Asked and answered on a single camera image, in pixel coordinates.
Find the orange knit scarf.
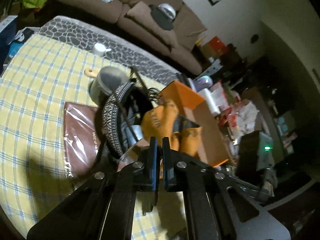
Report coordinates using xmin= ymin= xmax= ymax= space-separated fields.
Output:
xmin=140 ymin=100 xmax=202 ymax=157

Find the black patterned headband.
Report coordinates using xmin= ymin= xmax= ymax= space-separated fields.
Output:
xmin=102 ymin=81 xmax=136 ymax=159

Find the orange cardboard box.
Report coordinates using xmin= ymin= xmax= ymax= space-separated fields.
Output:
xmin=159 ymin=80 xmax=229 ymax=167

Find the brown packet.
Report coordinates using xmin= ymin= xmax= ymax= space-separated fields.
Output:
xmin=63 ymin=102 xmax=101 ymax=178

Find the white tissue box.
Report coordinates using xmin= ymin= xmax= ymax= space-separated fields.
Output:
xmin=198 ymin=88 xmax=221 ymax=116

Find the grey lidded jar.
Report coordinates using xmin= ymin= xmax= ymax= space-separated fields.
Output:
xmin=84 ymin=67 xmax=129 ymax=105

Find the white cup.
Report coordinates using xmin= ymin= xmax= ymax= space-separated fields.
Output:
xmin=91 ymin=43 xmax=112 ymax=57

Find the black round pad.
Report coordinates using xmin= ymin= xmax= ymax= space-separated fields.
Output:
xmin=149 ymin=4 xmax=174 ymax=31

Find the grey stone pattern mat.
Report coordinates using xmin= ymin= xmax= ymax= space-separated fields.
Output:
xmin=38 ymin=16 xmax=179 ymax=86

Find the brown sofa cushion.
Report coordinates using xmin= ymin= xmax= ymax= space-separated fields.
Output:
xmin=125 ymin=1 xmax=178 ymax=48

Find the white round device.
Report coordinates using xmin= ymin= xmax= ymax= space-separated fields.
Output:
xmin=158 ymin=3 xmax=176 ymax=20

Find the brown sofa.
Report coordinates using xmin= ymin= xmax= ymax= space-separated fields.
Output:
xmin=56 ymin=0 xmax=207 ymax=75

